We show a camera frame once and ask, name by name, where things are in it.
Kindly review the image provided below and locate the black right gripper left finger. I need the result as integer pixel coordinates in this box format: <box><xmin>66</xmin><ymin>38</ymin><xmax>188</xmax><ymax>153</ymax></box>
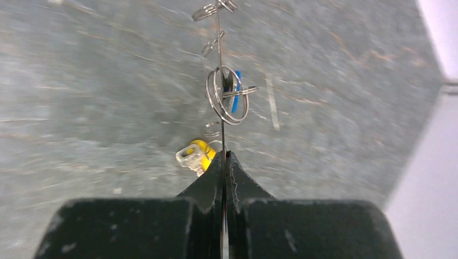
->
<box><xmin>34</xmin><ymin>153</ymin><xmax>223</xmax><ymax>258</ymax></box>

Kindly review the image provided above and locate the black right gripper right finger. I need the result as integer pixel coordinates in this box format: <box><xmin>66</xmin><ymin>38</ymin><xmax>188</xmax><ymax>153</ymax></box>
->
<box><xmin>225</xmin><ymin>152</ymin><xmax>402</xmax><ymax>258</ymax></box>

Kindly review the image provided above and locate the yellow tagged key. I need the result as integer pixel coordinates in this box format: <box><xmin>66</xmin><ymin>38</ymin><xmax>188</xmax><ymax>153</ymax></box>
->
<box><xmin>176</xmin><ymin>139</ymin><xmax>223</xmax><ymax>178</ymax></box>

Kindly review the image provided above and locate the blue tagged key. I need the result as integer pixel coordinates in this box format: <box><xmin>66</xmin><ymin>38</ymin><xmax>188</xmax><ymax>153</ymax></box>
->
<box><xmin>223</xmin><ymin>73</ymin><xmax>241</xmax><ymax>114</ymax></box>

